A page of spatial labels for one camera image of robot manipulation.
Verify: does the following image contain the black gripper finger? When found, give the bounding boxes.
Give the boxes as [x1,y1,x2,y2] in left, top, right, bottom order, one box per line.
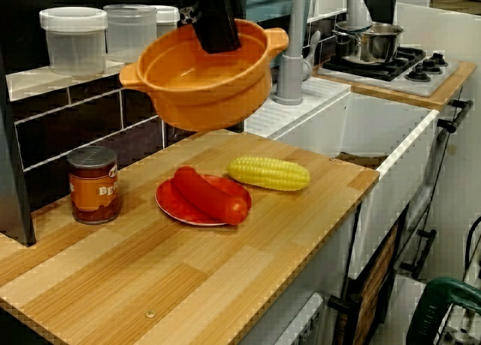
[192,0,243,56]
[171,0,198,27]

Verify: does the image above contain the orange toy pot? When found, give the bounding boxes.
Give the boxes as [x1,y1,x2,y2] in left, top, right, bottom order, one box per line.
[119,18,290,133]

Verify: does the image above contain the yellow toy corn cob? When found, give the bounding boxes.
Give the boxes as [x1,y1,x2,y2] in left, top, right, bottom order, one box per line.
[225,156,312,192]

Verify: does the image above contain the grey toy faucet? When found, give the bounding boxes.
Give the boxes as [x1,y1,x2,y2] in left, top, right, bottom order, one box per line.
[271,0,374,107]

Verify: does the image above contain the dark tiled backsplash shelf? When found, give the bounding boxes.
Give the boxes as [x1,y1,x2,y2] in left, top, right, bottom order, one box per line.
[0,0,246,247]

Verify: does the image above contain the stainless steel pot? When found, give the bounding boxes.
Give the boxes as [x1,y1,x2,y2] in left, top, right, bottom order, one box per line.
[331,20,405,65]

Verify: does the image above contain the red toy sausage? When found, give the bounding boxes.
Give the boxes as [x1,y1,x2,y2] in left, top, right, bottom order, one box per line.
[172,165,250,226]

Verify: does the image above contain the red toy plate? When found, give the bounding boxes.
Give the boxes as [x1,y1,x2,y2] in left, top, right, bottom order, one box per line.
[154,173,253,227]

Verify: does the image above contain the white sink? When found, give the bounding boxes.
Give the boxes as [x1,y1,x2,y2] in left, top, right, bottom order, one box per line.
[240,1,481,345]

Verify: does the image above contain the toy stovetop black burners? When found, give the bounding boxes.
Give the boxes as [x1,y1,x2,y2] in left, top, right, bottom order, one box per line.
[318,45,461,98]

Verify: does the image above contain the toy beans can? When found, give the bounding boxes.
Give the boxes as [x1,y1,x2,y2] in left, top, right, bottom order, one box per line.
[66,145,122,226]

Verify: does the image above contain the grey dispenser panel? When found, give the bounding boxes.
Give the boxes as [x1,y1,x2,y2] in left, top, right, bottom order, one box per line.
[274,292,326,345]

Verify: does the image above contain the black oven handle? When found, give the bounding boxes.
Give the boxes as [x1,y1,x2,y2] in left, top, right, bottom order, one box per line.
[436,98,475,135]

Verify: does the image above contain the black drawer handle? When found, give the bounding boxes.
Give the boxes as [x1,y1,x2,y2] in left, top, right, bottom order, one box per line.
[398,228,438,280]

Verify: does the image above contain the wood panel black frame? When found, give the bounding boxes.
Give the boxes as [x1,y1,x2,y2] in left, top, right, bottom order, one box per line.
[346,222,401,345]

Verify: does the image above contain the green clamp handle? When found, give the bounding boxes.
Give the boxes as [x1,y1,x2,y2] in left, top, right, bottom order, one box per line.
[405,277,481,345]

